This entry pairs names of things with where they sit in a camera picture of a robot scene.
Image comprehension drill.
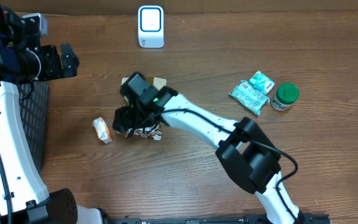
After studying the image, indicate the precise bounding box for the green lid jar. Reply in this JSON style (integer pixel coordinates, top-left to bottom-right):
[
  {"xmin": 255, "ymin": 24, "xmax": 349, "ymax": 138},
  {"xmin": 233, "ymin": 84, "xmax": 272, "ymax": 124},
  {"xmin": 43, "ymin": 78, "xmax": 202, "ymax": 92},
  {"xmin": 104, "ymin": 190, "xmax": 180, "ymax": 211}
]
[{"xmin": 270, "ymin": 83, "xmax": 300, "ymax": 111}]

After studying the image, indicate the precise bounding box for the long teal wipes pack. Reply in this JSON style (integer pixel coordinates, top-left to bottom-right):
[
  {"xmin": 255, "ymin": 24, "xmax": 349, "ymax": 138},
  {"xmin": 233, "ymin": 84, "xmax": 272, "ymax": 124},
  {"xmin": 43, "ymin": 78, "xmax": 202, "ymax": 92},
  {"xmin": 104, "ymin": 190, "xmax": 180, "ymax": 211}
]
[{"xmin": 229, "ymin": 80, "xmax": 270, "ymax": 116}]

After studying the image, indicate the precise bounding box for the orange snack packet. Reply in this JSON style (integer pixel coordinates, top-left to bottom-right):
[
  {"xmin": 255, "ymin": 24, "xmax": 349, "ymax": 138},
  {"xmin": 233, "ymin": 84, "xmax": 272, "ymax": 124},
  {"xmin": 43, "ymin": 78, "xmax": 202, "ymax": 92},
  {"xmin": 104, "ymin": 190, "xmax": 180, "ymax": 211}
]
[{"xmin": 93, "ymin": 117, "xmax": 113, "ymax": 144}]

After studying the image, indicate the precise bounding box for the grey plastic basket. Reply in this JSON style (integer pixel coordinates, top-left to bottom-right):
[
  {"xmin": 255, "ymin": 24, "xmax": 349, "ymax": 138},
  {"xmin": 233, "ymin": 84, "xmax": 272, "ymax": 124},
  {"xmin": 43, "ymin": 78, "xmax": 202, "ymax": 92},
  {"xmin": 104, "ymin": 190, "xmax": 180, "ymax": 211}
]
[{"xmin": 18, "ymin": 82, "xmax": 49, "ymax": 171}]

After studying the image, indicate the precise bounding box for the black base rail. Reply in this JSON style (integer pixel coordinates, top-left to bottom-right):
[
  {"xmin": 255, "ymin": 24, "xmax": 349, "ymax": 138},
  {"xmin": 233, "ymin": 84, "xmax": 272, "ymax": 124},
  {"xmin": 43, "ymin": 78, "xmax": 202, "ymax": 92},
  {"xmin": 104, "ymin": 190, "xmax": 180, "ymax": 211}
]
[{"xmin": 112, "ymin": 213, "xmax": 331, "ymax": 224}]

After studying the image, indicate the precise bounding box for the small teal tissue pack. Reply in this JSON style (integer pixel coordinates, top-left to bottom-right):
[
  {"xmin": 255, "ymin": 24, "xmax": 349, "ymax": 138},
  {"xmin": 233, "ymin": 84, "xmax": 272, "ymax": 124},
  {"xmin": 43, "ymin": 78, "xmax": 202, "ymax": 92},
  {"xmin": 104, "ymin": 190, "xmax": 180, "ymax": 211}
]
[{"xmin": 249, "ymin": 71, "xmax": 275, "ymax": 95}]

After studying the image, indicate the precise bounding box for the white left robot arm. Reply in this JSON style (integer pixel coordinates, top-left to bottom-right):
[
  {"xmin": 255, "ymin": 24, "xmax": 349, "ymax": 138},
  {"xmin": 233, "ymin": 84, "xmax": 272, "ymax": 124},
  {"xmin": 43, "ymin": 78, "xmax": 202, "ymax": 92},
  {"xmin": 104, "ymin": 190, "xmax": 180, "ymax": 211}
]
[{"xmin": 0, "ymin": 4, "xmax": 103, "ymax": 223}]

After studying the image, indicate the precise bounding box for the brown snack pouch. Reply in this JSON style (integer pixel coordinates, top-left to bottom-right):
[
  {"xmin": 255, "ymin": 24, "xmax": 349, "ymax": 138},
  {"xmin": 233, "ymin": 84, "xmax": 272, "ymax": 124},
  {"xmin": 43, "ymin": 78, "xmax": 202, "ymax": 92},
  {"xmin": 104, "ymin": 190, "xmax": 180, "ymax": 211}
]
[{"xmin": 112, "ymin": 77, "xmax": 167, "ymax": 141}]

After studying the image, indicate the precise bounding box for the white barcode scanner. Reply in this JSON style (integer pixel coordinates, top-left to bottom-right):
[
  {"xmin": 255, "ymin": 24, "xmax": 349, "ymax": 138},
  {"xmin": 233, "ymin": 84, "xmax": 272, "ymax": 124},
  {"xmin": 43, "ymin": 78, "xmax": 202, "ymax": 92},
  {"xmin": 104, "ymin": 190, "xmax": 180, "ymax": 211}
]
[{"xmin": 137, "ymin": 5, "xmax": 165, "ymax": 49}]

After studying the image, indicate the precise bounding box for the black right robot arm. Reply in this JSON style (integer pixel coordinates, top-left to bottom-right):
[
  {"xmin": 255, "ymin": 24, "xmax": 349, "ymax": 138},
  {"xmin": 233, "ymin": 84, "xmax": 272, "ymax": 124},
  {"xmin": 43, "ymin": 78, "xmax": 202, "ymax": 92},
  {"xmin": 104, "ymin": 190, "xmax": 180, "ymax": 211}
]
[{"xmin": 112, "ymin": 72, "xmax": 305, "ymax": 223}]

